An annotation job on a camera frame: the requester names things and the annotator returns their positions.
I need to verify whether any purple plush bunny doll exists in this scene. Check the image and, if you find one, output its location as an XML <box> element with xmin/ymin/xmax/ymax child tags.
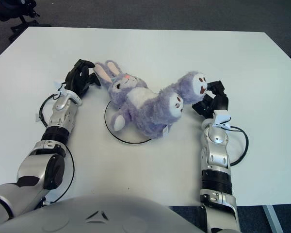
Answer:
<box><xmin>94</xmin><ymin>60</ymin><xmax>208</xmax><ymax>139</ymax></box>

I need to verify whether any black office chair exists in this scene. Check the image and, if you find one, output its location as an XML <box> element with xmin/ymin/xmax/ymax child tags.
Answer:
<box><xmin>0</xmin><ymin>0</ymin><xmax>50</xmax><ymax>41</ymax></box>

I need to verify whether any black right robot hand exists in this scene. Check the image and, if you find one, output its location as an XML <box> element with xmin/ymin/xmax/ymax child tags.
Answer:
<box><xmin>192</xmin><ymin>80</ymin><xmax>230</xmax><ymax>119</ymax></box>

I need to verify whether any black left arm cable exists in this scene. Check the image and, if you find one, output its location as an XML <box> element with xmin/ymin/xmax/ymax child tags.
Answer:
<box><xmin>38</xmin><ymin>83</ymin><xmax>76</xmax><ymax>203</ymax></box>

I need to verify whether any grey metal table leg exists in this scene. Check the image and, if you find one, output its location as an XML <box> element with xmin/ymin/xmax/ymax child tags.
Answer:
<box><xmin>263</xmin><ymin>205</ymin><xmax>286</xmax><ymax>233</ymax></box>

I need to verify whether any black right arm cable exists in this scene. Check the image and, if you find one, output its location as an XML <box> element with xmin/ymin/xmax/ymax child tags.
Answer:
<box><xmin>229</xmin><ymin>126</ymin><xmax>249</xmax><ymax>167</ymax></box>

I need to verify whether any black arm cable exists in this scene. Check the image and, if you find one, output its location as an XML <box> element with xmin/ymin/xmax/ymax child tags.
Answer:
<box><xmin>229</xmin><ymin>126</ymin><xmax>249</xmax><ymax>167</ymax></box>
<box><xmin>38</xmin><ymin>83</ymin><xmax>76</xmax><ymax>203</ymax></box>

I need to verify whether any grey robot torso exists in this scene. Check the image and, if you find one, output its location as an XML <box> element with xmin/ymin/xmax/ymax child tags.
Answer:
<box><xmin>0</xmin><ymin>194</ymin><xmax>204</xmax><ymax>233</ymax></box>

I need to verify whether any white plate with black rim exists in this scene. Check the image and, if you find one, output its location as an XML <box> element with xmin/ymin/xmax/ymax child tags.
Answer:
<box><xmin>104</xmin><ymin>100</ymin><xmax>152</xmax><ymax>146</ymax></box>

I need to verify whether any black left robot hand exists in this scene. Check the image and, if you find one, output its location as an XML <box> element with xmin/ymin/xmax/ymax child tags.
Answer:
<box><xmin>64</xmin><ymin>59</ymin><xmax>101</xmax><ymax>99</ymax></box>

